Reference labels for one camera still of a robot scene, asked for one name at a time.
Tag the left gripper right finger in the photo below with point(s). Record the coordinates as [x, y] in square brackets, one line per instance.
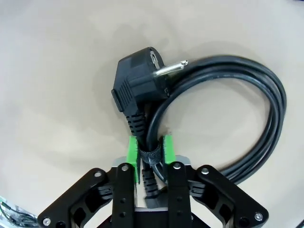
[179, 190]

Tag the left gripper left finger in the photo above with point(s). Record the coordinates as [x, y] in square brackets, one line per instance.
[123, 190]

